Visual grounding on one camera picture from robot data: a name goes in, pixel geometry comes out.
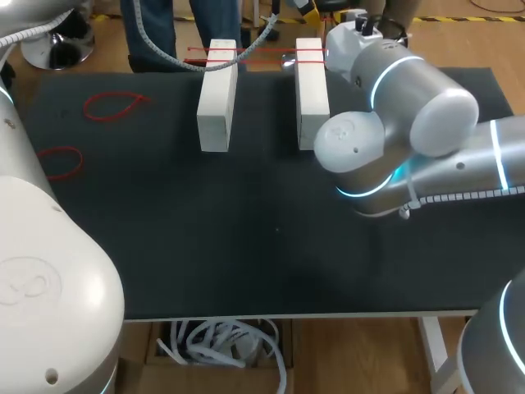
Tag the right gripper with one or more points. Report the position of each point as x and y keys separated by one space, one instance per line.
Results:
x=344 y=45

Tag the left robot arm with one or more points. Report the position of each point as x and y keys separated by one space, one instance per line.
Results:
x=49 y=262

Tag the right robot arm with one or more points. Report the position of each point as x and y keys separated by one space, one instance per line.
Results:
x=414 y=94

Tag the red tape strip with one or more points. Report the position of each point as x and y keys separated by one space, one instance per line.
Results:
x=262 y=49
x=266 y=62

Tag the red tape loop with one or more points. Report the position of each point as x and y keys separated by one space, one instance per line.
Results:
x=96 y=99
x=78 y=158

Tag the white block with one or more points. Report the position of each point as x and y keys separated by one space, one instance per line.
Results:
x=215 y=106
x=311 y=94

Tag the person's legs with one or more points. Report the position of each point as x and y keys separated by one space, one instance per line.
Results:
x=152 y=28

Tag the chrome stool base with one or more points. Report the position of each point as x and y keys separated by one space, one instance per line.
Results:
x=53 y=49

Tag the cardboard box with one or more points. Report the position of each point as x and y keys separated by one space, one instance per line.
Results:
x=164 y=377

